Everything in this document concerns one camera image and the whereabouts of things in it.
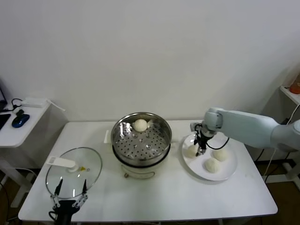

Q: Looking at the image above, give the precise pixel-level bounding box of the white round plate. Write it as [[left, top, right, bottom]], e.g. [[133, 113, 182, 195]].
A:
[[181, 132, 238, 181]]

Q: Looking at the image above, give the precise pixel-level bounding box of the white router box with antenna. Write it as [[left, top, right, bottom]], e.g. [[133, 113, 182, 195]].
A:
[[22, 97, 67, 112]]

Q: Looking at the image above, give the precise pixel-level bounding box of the white shelf desk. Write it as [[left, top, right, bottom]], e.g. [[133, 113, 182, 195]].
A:
[[254, 85, 300, 183]]

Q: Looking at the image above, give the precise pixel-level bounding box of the blue computer mouse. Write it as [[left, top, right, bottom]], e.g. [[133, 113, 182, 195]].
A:
[[12, 114, 30, 128]]

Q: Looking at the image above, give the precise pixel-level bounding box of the black looped desk cable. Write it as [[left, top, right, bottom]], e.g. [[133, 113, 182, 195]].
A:
[[11, 98, 24, 111]]

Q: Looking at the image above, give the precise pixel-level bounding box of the white steamed baozi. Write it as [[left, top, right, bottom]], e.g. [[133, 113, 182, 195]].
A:
[[203, 158, 221, 174], [212, 149, 229, 162], [133, 119, 148, 133], [185, 145, 199, 159]]

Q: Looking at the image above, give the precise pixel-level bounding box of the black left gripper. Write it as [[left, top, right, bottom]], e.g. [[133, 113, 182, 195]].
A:
[[50, 179, 89, 213]]

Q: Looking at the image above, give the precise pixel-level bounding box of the white side table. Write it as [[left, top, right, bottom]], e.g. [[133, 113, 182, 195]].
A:
[[0, 100, 70, 209]]

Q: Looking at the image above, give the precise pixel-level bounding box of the white floor cable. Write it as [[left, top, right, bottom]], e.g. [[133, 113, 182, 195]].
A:
[[22, 167, 38, 179]]

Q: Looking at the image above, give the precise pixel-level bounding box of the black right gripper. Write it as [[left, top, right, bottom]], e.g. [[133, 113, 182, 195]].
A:
[[193, 127, 209, 157]]

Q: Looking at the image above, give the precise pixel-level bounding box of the glass lid with white handle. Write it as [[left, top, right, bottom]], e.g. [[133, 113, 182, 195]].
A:
[[45, 147, 104, 196]]

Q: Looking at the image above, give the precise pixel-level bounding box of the white electric cooking pot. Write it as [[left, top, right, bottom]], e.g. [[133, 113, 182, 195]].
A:
[[112, 138, 176, 180]]

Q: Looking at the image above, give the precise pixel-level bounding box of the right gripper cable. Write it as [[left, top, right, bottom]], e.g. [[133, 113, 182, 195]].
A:
[[206, 137, 230, 150]]

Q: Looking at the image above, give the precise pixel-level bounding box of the stainless steel steamer basket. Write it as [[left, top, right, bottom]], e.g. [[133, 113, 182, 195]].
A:
[[104, 112, 180, 166]]

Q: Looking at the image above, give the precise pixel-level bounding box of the orange container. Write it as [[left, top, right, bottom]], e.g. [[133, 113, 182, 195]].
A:
[[288, 77, 300, 94]]

